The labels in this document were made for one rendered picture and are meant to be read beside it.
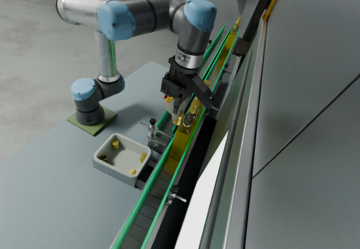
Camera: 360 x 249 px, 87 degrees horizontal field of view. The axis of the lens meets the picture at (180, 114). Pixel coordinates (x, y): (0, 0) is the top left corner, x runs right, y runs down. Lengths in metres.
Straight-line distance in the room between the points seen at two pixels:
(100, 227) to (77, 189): 0.20
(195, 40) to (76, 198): 0.79
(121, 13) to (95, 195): 0.75
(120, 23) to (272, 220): 0.41
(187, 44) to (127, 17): 0.15
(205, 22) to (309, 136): 0.33
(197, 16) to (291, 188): 0.37
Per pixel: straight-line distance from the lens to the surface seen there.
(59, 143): 1.14
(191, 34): 0.48
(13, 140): 2.26
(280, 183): 0.23
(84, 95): 1.02
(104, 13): 0.46
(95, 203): 0.95
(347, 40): 0.26
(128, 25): 0.45
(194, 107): 0.74
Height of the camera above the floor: 1.64
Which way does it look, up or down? 44 degrees down
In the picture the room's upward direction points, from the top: 16 degrees clockwise
